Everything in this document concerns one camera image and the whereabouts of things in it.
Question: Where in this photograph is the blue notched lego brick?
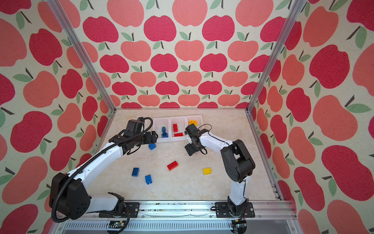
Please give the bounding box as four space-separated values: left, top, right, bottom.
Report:
145 175 153 185

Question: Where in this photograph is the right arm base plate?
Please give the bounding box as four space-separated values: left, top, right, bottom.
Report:
210 202 256 218

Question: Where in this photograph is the small dark blue lego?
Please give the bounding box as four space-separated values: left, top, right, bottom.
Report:
161 126 168 138

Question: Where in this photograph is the black corrugated cable left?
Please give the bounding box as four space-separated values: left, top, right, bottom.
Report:
51 116 154 223

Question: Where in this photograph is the blue flat lego brick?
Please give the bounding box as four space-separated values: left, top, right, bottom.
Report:
131 168 139 177

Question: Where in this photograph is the aluminium corner post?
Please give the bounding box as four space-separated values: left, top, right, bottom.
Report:
245 0 307 116
47 0 116 113

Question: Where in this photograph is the right aluminium corner post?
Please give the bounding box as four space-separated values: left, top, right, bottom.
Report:
245 0 307 116

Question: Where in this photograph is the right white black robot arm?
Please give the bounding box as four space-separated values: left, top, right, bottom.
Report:
185 129 256 217

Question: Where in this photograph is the white three-compartment plastic bin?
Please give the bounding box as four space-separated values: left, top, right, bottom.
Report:
152 115 203 143

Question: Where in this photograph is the aluminium front rail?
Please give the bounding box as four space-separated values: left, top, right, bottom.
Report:
44 200 303 234

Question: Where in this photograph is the blue lego cube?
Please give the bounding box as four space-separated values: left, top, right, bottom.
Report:
148 143 156 150

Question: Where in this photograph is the left aluminium corner post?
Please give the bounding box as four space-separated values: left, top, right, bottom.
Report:
47 0 116 113

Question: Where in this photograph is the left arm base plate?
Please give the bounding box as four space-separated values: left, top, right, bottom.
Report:
99 202 140 218

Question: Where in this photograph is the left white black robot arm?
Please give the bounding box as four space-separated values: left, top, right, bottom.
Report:
49 131 158 223

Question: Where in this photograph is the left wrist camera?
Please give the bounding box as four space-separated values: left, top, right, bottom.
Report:
125 120 144 137

